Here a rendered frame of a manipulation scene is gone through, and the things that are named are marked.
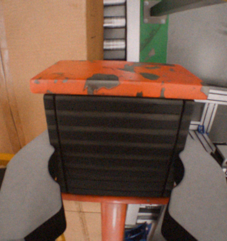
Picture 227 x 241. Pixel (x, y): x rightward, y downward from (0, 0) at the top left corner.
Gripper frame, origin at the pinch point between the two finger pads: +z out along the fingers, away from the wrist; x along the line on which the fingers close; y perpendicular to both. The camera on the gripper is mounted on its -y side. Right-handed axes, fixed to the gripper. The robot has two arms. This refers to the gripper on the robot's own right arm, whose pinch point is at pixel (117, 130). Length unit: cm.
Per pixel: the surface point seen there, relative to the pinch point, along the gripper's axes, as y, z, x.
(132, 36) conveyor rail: -3, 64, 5
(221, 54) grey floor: 7, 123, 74
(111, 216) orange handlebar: 7.7, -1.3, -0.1
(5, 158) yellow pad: 13.1, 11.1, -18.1
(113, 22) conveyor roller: -8, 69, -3
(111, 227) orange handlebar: 9.5, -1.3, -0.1
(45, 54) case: -0.7, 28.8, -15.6
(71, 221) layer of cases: 122, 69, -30
